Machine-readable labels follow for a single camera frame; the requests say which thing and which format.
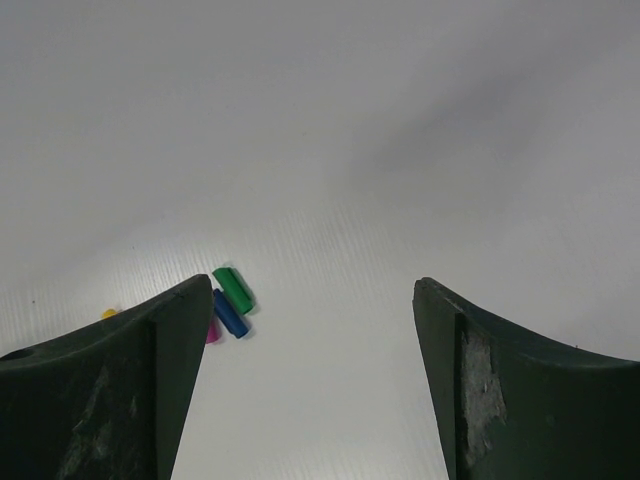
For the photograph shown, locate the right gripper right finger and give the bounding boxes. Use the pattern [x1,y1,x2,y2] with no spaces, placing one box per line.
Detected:
[413,278,639,479]

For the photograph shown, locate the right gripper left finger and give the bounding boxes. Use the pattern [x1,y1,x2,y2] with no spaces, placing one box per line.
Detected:
[1,274,213,479]

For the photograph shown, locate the yellow pen cap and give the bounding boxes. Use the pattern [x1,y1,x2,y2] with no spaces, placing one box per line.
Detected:
[101,309,119,320]

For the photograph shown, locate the blue pen cap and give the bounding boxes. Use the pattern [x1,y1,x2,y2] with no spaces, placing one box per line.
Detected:
[213,289,249,339]

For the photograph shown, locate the purple pen cap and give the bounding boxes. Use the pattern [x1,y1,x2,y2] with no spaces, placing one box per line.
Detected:
[206,317,221,344]

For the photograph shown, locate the green pen cap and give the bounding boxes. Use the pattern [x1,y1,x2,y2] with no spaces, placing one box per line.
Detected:
[212,267,255,315]

